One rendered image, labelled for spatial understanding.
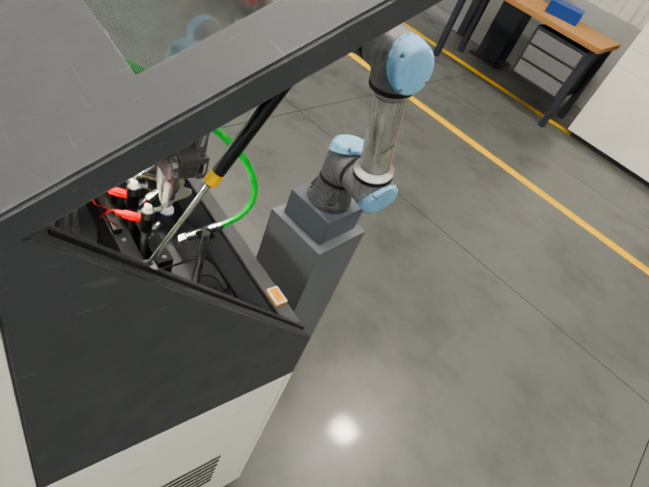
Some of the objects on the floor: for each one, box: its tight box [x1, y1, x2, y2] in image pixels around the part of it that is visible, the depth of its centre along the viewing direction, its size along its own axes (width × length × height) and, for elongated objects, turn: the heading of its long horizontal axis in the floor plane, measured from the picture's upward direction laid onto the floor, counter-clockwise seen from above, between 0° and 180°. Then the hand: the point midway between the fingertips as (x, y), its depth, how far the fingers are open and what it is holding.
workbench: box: [433, 0, 621, 128], centre depth 531 cm, size 160×70×103 cm, turn 27°
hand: (162, 203), depth 106 cm, fingers closed
